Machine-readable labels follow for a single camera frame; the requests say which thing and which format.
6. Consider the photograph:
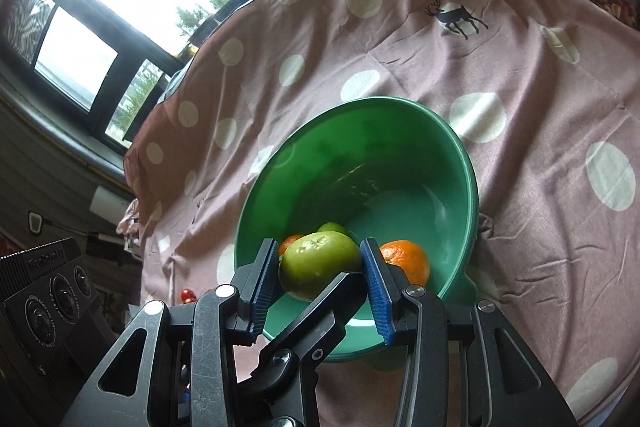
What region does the crumpled floral cloth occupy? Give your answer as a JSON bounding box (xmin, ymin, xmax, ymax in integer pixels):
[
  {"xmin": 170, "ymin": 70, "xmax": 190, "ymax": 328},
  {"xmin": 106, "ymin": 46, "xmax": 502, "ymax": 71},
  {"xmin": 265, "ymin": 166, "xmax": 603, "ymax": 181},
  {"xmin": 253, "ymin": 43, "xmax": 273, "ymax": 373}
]
[{"xmin": 117, "ymin": 199, "xmax": 144, "ymax": 239}]

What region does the white cylinder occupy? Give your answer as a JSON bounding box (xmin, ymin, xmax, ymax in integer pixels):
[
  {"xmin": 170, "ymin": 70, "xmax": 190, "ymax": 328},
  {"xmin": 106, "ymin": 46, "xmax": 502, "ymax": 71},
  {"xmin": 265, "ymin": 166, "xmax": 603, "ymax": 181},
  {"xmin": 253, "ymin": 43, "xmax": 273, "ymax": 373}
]
[{"xmin": 90, "ymin": 186, "xmax": 132, "ymax": 222}]

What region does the green plastic basin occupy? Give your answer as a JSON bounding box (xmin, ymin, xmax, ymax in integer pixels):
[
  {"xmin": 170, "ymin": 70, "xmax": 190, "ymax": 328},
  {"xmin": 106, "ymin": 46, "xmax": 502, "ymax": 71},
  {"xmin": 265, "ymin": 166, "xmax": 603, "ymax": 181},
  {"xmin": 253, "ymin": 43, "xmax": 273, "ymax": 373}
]
[{"xmin": 235, "ymin": 96, "xmax": 480, "ymax": 363}]

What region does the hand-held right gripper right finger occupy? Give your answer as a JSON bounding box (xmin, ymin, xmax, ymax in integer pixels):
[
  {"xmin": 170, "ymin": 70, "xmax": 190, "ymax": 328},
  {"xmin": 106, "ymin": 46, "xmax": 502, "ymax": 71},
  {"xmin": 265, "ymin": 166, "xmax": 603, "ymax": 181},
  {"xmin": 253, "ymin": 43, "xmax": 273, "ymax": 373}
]
[{"xmin": 360, "ymin": 237, "xmax": 576, "ymax": 427}]

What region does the small round green fruit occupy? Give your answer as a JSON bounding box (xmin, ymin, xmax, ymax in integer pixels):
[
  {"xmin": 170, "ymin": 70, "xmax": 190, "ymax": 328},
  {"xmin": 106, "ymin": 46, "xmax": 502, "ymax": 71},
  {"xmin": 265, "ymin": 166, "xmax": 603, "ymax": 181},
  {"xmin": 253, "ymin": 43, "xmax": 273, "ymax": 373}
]
[{"xmin": 317, "ymin": 221, "xmax": 353, "ymax": 238}]

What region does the large green fruit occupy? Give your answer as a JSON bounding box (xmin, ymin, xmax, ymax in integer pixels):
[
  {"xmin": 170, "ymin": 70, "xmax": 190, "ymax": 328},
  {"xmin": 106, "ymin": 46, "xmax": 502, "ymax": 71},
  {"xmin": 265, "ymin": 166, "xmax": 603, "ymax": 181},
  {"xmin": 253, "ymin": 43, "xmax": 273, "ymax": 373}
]
[{"xmin": 278, "ymin": 231, "xmax": 362, "ymax": 300}]

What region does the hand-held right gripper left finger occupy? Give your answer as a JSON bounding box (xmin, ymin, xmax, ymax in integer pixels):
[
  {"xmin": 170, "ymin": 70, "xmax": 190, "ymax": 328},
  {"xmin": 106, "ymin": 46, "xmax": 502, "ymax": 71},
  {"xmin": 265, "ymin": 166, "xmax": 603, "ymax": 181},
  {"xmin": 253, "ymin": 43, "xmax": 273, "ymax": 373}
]
[{"xmin": 60, "ymin": 238, "xmax": 371, "ymax": 427}]

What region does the orange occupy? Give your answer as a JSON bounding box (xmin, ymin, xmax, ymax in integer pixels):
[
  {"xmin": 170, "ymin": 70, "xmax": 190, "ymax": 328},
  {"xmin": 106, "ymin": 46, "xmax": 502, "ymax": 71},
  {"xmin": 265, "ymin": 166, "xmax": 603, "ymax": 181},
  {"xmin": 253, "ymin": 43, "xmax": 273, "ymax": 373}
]
[
  {"xmin": 278, "ymin": 234, "xmax": 306, "ymax": 256},
  {"xmin": 379, "ymin": 240, "xmax": 431, "ymax": 288}
]

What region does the pink polka dot blanket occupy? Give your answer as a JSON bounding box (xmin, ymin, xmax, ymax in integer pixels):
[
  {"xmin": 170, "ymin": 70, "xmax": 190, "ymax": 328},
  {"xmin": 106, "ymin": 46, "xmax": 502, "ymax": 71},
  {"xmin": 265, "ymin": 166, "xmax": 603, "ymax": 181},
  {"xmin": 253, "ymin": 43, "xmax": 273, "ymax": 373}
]
[{"xmin": 122, "ymin": 0, "xmax": 640, "ymax": 427}]

